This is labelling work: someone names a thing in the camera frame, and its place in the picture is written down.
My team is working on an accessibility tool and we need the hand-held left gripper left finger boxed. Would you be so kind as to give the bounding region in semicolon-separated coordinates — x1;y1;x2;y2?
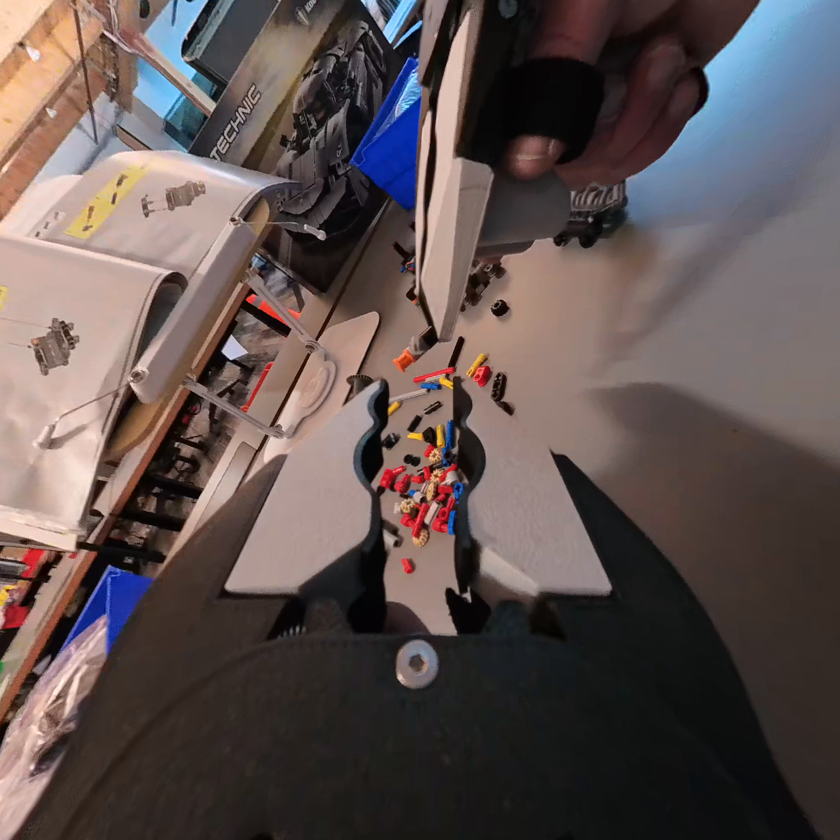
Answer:
224;378;389;634

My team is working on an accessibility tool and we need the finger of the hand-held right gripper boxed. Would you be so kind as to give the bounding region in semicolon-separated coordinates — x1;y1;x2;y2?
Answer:
419;157;496;343
413;7;476;309

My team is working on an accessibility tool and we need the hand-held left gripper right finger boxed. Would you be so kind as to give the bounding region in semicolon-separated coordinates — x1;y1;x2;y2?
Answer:
446;375;614;634

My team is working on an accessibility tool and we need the pile of small lego pieces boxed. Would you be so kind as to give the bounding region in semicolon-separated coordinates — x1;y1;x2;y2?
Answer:
379;298;519;575

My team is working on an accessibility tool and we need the black lego axle assembly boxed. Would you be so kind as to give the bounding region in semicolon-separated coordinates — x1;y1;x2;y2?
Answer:
392;327;439;373

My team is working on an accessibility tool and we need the colourful lego sub-assembly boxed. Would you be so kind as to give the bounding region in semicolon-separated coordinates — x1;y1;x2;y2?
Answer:
402;239;509;315

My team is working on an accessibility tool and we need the dark lego set box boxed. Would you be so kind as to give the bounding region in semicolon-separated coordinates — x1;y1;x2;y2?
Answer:
189;0;421;296

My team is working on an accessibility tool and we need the person's right hand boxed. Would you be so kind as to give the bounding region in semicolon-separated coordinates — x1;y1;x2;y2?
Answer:
505;0;762;191

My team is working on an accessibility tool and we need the blue plastic bin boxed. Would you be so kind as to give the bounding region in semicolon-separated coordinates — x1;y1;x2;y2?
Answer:
350;56;422;212
62;563;156;657

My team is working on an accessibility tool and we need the white book stand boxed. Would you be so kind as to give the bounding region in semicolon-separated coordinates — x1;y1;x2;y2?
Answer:
33;213;383;463

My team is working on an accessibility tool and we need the clear bag with parts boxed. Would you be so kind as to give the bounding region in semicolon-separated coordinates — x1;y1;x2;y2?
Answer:
0;613;112;798

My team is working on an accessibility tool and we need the open instruction booklet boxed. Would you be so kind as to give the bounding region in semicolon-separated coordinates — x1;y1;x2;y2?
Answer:
0;150;304;553

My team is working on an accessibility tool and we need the black lego frame sub-assembly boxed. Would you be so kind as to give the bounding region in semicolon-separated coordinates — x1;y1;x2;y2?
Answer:
553;184;632;250

